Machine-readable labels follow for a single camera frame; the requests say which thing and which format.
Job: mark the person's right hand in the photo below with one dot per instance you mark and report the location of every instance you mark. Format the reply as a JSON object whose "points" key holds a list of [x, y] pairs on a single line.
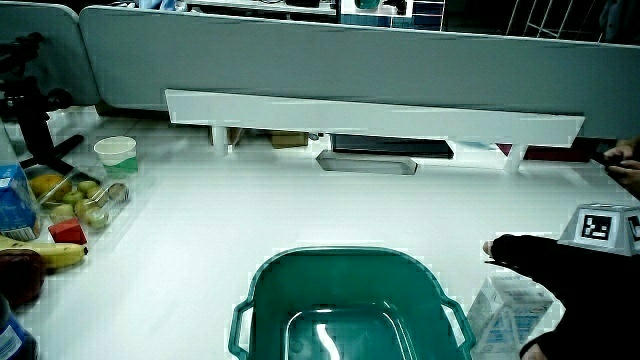
{"points": [[580, 285]]}

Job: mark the white milk carton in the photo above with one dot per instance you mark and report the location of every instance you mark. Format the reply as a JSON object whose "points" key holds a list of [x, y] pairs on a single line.
{"points": [[505, 312]]}

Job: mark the white desk shelf riser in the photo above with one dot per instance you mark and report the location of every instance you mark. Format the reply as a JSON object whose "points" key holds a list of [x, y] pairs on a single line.
{"points": [[350, 117]]}

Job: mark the white desk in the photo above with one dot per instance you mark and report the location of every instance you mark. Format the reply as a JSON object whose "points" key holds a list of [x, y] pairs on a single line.
{"points": [[240, 210]]}

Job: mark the dark red flat item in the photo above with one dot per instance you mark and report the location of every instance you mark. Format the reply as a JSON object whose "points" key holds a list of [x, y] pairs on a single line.
{"points": [[550, 152]]}

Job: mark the green plastic basket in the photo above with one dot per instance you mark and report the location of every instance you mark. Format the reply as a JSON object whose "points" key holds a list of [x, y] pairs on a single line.
{"points": [[350, 290]]}

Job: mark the black flat keyboard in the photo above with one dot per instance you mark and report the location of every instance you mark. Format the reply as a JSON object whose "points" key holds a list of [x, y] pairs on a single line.
{"points": [[392, 146]]}

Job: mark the grey flat tray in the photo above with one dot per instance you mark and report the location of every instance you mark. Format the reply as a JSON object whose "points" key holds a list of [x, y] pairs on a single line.
{"points": [[367, 164]]}

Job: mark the large grey partition panel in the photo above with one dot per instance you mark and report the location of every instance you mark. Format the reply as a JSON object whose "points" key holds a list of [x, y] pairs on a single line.
{"points": [[350, 60]]}

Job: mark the brown cardboard box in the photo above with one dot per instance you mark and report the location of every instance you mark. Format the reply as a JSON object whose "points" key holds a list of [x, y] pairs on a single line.
{"points": [[289, 139]]}

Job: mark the white and green paper cup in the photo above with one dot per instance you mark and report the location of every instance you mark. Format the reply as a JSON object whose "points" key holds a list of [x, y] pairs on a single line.
{"points": [[116, 152]]}

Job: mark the pile of small green fruits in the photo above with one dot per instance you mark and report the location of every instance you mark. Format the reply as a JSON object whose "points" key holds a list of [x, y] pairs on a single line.
{"points": [[95, 216]]}

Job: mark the clear plastic fruit container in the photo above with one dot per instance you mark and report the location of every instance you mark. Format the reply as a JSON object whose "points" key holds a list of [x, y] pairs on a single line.
{"points": [[100, 180]]}

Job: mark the red block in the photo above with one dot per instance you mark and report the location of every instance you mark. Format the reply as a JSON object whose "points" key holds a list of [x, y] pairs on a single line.
{"points": [[67, 233]]}

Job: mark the yellow banana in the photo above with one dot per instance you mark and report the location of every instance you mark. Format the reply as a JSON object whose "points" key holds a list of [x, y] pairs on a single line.
{"points": [[55, 253]]}

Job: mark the orange fruit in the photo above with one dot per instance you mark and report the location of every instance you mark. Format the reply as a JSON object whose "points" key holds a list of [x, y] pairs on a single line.
{"points": [[47, 184]]}

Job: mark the dark red fruit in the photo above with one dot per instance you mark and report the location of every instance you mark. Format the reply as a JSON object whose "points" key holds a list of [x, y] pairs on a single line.
{"points": [[20, 277]]}

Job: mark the blue bottle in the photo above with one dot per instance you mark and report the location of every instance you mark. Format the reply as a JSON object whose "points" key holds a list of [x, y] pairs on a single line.
{"points": [[12, 337]]}

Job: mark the small grey partition panel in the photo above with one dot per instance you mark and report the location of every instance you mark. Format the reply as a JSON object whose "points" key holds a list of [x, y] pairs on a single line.
{"points": [[60, 50]]}

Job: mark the blue drink carton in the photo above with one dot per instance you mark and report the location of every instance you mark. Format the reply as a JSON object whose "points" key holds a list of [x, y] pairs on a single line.
{"points": [[14, 205]]}

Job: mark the black tripod stand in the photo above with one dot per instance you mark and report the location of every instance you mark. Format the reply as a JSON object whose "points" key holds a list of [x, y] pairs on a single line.
{"points": [[30, 115]]}

